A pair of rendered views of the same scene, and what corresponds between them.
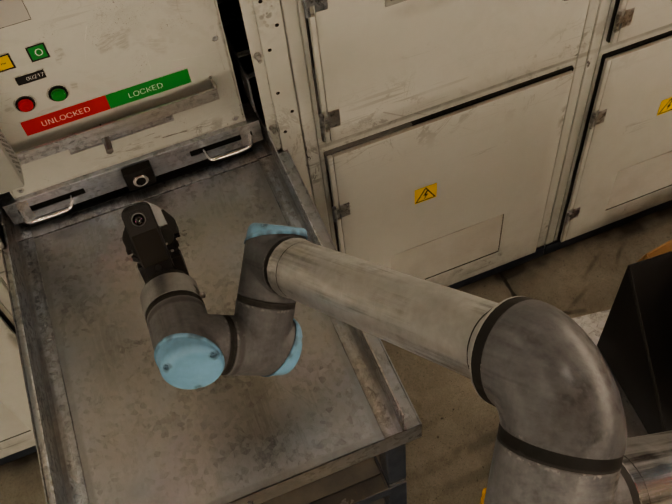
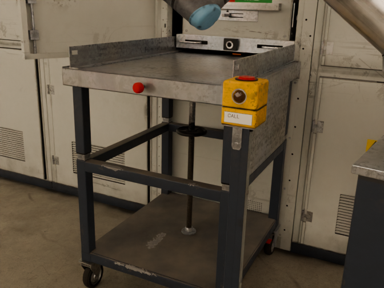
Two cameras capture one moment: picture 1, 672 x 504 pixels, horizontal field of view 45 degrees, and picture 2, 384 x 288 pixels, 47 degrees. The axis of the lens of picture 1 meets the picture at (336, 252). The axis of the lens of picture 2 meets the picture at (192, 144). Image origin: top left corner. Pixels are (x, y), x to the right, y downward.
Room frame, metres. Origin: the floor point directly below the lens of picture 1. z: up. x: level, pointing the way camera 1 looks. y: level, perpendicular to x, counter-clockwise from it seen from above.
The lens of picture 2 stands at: (-0.44, -0.74, 1.05)
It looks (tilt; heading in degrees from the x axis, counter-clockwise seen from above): 18 degrees down; 40
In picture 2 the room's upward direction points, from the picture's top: 2 degrees clockwise
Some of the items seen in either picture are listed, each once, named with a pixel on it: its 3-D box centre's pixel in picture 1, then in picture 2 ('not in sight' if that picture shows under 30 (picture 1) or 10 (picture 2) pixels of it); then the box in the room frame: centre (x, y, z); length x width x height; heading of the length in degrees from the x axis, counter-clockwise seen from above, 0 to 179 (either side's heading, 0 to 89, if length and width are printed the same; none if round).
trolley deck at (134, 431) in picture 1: (194, 335); (193, 72); (0.77, 0.28, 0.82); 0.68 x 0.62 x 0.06; 15
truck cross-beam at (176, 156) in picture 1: (135, 163); (233, 44); (1.15, 0.39, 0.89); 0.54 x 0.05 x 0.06; 105
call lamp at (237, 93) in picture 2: not in sight; (238, 96); (0.31, -0.23, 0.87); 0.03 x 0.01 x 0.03; 105
